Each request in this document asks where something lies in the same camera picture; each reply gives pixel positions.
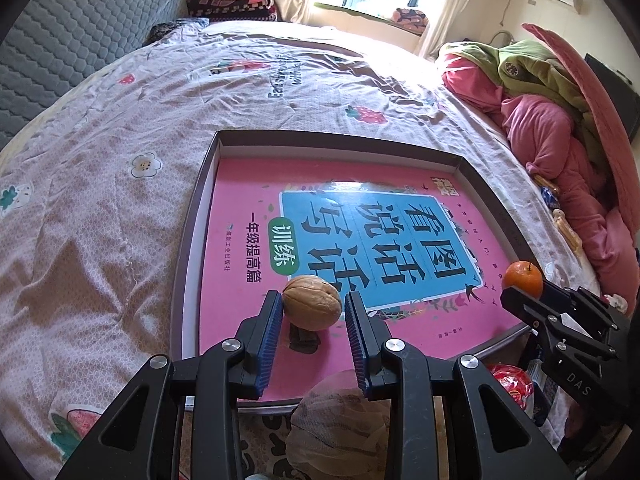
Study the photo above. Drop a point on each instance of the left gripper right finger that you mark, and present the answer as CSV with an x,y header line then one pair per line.
x,y
367,337

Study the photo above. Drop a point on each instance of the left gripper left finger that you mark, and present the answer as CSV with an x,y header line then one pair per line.
x,y
260,336

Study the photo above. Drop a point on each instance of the walnut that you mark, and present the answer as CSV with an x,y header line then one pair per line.
x,y
311,303

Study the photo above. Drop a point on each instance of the red toy egg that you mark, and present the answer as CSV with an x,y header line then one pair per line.
x,y
517,383

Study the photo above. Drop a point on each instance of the beige mesh drawstring pouch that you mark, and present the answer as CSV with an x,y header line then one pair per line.
x,y
336,433

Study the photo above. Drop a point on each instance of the orange tangerine with stem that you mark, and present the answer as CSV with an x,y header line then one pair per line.
x,y
525,276

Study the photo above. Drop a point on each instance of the blue snack packet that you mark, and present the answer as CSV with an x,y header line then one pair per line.
x,y
540,402

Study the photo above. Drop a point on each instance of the white and pink scrunchie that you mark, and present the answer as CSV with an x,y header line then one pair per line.
x,y
617,302

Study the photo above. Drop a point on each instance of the pink and blue book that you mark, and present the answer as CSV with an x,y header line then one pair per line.
x,y
417,244

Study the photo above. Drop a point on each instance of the yellow snack packet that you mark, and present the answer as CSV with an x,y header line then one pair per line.
x,y
567,232

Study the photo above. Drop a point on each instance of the small blue candy wrapper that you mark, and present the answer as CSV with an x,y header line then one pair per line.
x,y
549,198

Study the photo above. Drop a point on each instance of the dark cardboard box tray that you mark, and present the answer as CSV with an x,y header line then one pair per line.
x,y
186,298

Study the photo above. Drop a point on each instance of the pink strawberry print bedsheet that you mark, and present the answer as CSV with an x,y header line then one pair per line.
x,y
94,194

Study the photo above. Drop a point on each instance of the pink crumpled duvet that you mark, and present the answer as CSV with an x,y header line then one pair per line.
x,y
541,136

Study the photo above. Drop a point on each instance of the black television screen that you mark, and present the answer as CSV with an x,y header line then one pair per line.
x,y
624,96

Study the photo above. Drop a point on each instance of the green blanket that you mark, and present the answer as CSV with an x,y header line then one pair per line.
x,y
530,67

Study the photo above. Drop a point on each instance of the patterned cushion on windowsill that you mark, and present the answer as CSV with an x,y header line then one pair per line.
x,y
411,20

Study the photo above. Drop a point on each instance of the dark cloth near headboard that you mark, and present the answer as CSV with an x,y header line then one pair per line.
x,y
161,30

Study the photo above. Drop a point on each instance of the grey quilted headboard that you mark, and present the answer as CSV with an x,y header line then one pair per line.
x,y
54,45

